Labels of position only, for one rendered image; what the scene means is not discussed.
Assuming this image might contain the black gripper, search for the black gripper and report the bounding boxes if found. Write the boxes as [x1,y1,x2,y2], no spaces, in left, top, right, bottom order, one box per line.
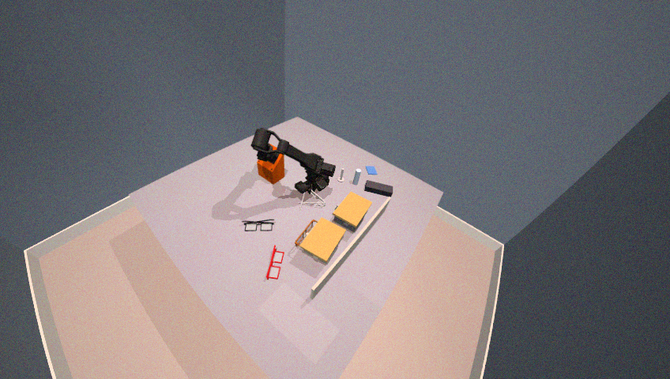
[295,171,329,194]

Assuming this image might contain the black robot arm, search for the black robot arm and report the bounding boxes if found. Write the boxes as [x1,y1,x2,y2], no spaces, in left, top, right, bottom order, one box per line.
[251,128,336,191]

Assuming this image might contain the black-framed glasses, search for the black-framed glasses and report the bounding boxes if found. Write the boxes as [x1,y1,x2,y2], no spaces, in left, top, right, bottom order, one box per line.
[242,220,273,231]

